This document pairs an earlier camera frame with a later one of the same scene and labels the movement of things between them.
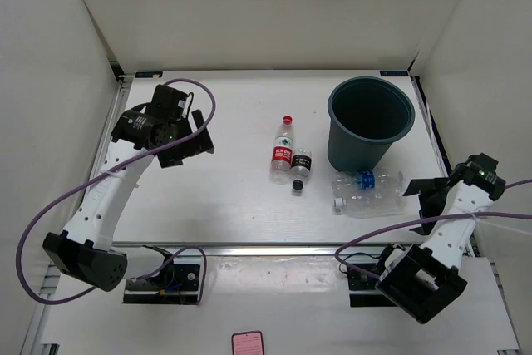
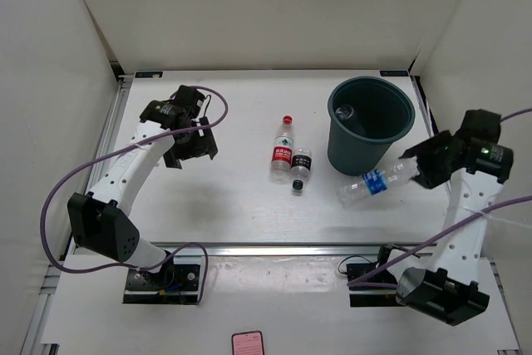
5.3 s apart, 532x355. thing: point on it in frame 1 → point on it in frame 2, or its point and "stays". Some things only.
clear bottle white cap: [339, 204] → [344, 111]
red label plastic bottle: [283, 149] stays
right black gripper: [426, 188] → [428, 176]
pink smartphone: [248, 343] stays
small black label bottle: [301, 166] stays
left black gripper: [197, 145] stays
